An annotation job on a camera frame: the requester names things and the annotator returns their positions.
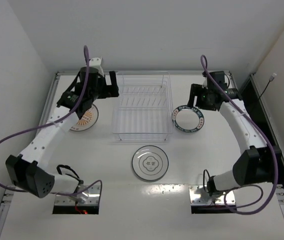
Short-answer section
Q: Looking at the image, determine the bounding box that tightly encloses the green rimmed white plate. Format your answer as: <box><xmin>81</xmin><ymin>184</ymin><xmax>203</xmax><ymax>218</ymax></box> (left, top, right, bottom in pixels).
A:
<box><xmin>172</xmin><ymin>105</ymin><xmax>205</xmax><ymax>134</ymax></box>

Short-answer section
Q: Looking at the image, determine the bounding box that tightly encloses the orange sunburst pattern plate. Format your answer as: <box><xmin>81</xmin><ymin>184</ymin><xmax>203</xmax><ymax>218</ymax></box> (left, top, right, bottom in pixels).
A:
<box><xmin>70</xmin><ymin>104</ymin><xmax>99</xmax><ymax>132</ymax></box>

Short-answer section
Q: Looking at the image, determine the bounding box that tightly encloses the grey rimmed white plate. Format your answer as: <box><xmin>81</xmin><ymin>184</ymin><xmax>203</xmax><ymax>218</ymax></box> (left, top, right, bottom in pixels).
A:
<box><xmin>131</xmin><ymin>145</ymin><xmax>169</xmax><ymax>182</ymax></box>

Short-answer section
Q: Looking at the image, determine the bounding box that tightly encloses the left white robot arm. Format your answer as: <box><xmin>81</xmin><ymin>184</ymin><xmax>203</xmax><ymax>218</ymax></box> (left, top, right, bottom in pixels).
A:
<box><xmin>6</xmin><ymin>57</ymin><xmax>119</xmax><ymax>198</ymax></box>

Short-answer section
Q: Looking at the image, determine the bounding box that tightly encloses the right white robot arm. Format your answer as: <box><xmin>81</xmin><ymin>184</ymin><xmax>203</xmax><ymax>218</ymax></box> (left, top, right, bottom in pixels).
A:
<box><xmin>187</xmin><ymin>71</ymin><xmax>281</xmax><ymax>195</ymax></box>

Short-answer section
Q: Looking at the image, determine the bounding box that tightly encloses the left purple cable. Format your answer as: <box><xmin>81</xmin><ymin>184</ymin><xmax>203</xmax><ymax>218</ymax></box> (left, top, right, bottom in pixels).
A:
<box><xmin>0</xmin><ymin>45</ymin><xmax>103</xmax><ymax>202</ymax></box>

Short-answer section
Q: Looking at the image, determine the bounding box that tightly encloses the clear wire dish rack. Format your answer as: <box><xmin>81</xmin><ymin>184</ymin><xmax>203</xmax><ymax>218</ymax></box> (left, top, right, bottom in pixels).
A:
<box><xmin>112</xmin><ymin>71</ymin><xmax>173</xmax><ymax>143</ymax></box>

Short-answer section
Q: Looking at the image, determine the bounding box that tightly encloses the black wall cable with plug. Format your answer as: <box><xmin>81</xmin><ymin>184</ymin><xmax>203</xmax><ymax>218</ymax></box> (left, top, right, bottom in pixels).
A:
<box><xmin>258</xmin><ymin>72</ymin><xmax>277</xmax><ymax>100</ymax></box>

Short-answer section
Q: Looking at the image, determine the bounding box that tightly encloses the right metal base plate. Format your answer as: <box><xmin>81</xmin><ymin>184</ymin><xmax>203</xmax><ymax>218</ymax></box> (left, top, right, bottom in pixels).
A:
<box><xmin>188</xmin><ymin>185</ymin><xmax>236</xmax><ymax>207</ymax></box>

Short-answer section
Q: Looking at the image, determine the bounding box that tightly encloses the metal base plate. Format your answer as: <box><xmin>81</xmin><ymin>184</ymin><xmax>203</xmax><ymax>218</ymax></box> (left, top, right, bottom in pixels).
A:
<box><xmin>54</xmin><ymin>183</ymin><xmax>101</xmax><ymax>207</ymax></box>
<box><xmin>188</xmin><ymin>185</ymin><xmax>236</xmax><ymax>207</ymax></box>

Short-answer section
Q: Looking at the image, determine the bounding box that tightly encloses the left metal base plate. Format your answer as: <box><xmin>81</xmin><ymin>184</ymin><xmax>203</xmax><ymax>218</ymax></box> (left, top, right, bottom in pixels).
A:
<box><xmin>54</xmin><ymin>183</ymin><xmax>101</xmax><ymax>207</ymax></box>

